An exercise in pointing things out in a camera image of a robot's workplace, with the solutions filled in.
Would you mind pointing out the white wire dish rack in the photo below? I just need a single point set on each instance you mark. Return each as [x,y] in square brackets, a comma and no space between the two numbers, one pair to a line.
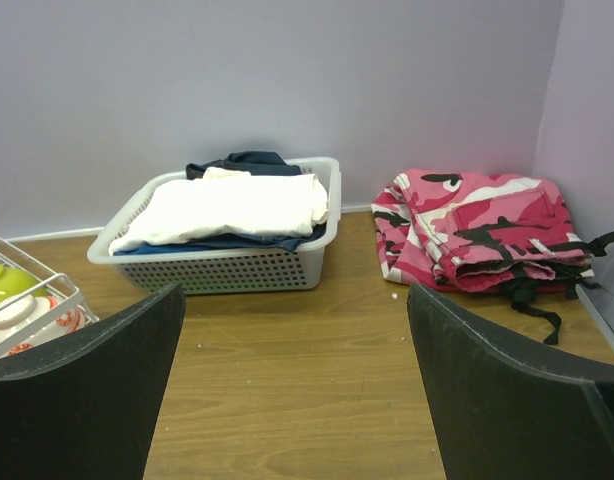
[57,284]

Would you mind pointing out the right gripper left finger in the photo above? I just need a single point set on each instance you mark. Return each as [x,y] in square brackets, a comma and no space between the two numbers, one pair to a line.
[85,406]

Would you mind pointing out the dark blue clothes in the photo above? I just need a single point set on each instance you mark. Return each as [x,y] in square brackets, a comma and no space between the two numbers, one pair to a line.
[253,163]

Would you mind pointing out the white plastic laundry basket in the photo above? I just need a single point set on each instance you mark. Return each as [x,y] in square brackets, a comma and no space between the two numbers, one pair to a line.
[224,271]

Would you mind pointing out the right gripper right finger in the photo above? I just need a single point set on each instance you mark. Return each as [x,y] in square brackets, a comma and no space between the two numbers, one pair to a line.
[505,406]

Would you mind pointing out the white folded cloth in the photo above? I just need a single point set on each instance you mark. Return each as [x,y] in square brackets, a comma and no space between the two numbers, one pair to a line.
[269,206]

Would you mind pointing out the white bowl orange pattern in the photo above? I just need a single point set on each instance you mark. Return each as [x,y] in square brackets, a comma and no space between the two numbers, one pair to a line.
[34,320]

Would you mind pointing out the lime green bowl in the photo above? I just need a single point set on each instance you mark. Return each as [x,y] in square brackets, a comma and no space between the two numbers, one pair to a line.
[14,281]

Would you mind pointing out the pink camouflage garment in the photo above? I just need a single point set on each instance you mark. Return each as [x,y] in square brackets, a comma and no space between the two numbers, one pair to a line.
[503,234]

